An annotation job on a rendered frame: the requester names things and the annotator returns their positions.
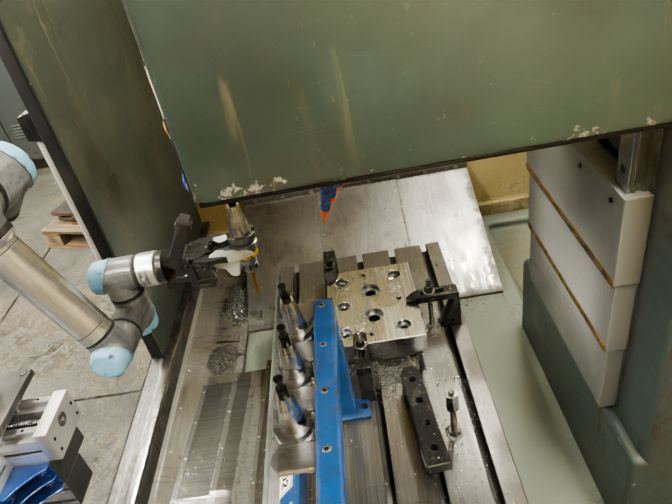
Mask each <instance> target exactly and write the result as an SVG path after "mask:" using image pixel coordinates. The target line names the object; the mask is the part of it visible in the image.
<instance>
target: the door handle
mask: <svg viewBox="0 0 672 504"><path fill-rule="evenodd" d="M17 121H18V123H19V125H20V127H21V129H22V130H23V132H24V134H25V136H26V138H27V140H28V141H29V142H37V144H38V146H39V148H40V150H41V151H42V153H43V155H44V157H45V159H46V161H47V163H48V165H49V167H50V169H51V171H52V173H53V175H54V177H55V179H56V181H57V183H58V185H59V187H60V189H61V191H62V193H63V195H64V197H65V199H66V200H67V202H68V204H69V206H70V208H71V210H72V212H73V214H74V216H75V218H76V220H77V222H78V224H79V226H80V228H81V230H82V232H83V234H84V236H85V238H86V240H87V242H88V244H89V246H90V248H91V249H92V251H93V253H94V255H95V257H96V259H97V261H101V260H102V258H101V256H100V254H99V252H98V250H97V248H96V246H95V244H94V242H93V240H92V238H91V236H90V234H89V232H88V230H87V228H86V226H85V224H84V222H83V221H82V219H81V217H80V215H79V213H78V211H77V209H76V207H75V205H74V203H73V201H72V199H71V197H70V195H69V193H68V191H67V189H66V187H65V185H64V183H63V181H62V179H61V177H60V175H59V173H58V171H57V169H56V167H55V165H54V163H53V161H52V159H51V157H50V155H49V153H48V151H47V149H46V147H45V145H44V143H43V141H42V139H41V137H40V135H39V133H38V131H37V129H36V127H35V125H34V123H33V121H32V119H31V117H30V115H29V113H28V111H27V110H26V111H24V112H23V113H22V114H21V115H19V116H18V117H17Z"/></svg>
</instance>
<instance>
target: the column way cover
mask: <svg viewBox="0 0 672 504"><path fill-rule="evenodd" d="M617 162H618V160H617V159H616V158H615V157H614V156H613V155H612V154H611V153H610V152H609V151H608V150H607V149H606V148H605V147H604V146H603V145H602V144H601V143H600V142H599V141H598V140H597V139H596V140H591V141H585V142H579V143H573V144H568V145H562V146H556V147H550V148H545V149H539V150H533V151H527V163H526V167H527V170H528V171H529V173H530V180H529V219H528V227H529V228H530V230H531V257H530V278H531V280H532V282H533V284H534V286H535V288H536V290H537V291H538V293H539V295H540V297H541V299H542V301H543V303H544V304H545V306H546V308H547V310H548V312H549V314H550V316H551V318H552V319H553V321H554V323H555V325H556V327H557V329H558V331H559V332H560V334H561V336H562V338H563V340H564V342H565V344H566V345H567V347H568V349H569V351H570V353H571V354H572V356H573V358H574V360H575V362H576V364H577V366H578V368H579V370H580V372H581V373H582V375H583V377H584V379H585V381H586V383H587V385H588V387H589V389H590V390H591V392H592V394H593V396H594V398H595V400H596V402H597V404H598V405H599V407H605V406H612V405H616V404H615V402H616V395H617V389H618V383H619V377H620V371H621V365H622V359H623V353H624V349H626V346H627V340H628V334H629V328H630V322H631V316H632V310H633V304H634V298H635V292H636V286H637V284H638V283H640V279H641V273H642V267H643V262H644V256H645V250H646V244H647V238H648V232H649V226H650V221H651V215H652V209H653V203H654V197H655V196H654V195H653V194H651V193H650V192H649V191H644V192H643V191H641V190H638V191H635V193H630V194H626V193H625V192H624V191H623V190H622V189H621V188H620V187H619V186H618V185H617V184H616V183H615V179H616V170H617Z"/></svg>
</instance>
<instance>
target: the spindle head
mask: <svg viewBox="0 0 672 504"><path fill-rule="evenodd" d="M122 3H123V6H124V9H125V11H126V14H127V17H128V20H129V22H130V25H131V28H132V31H133V33H134V36H135V39H136V45H137V48H138V50H140V53H141V55H142V58H143V61H144V64H145V66H146V69H147V72H148V75H149V77H150V80H151V83H152V86H153V88H154V91H155V94H156V97H157V99H158V102H159V105H160V108H161V110H162V113H163V116H164V119H165V122H166V125H167V127H168V130H169V133H170V136H171V138H172V141H173V144H174V147H175V149H176V152H177V155H178V158H179V160H180V163H181V166H182V169H183V171H184V174H185V177H186V180H187V182H188V185H189V188H190V191H191V194H192V196H193V199H194V202H195V203H196V204H198V203H200V205H199V206H200V208H206V207H211V206H217V205H223V204H229V203H234V202H240V201H246V200H252V199H257V198H263V197H269V196H275V195H280V194H286V193H292V192H298V191H303V190H309V189H315V188H321V187H326V186H332V185H338V184H344V183H349V182H355V181H361V180H367V179H372V178H378V177H384V176H390V175H395V174H401V173H407V172H413V171H418V170H424V169H430V168H436V167H441V166H447V165H453V164H458V163H464V162H470V161H476V160H481V159H487V158H493V157H499V156H504V155H510V154H516V153H522V152H527V151H533V150H539V149H545V148H550V147H556V146H562V145H568V144H573V143H579V142H585V141H591V140H596V139H602V138H608V137H614V136H619V135H625V134H631V133H637V132H642V131H648V130H654V129H660V128H665V127H671V126H672V0H122Z"/></svg>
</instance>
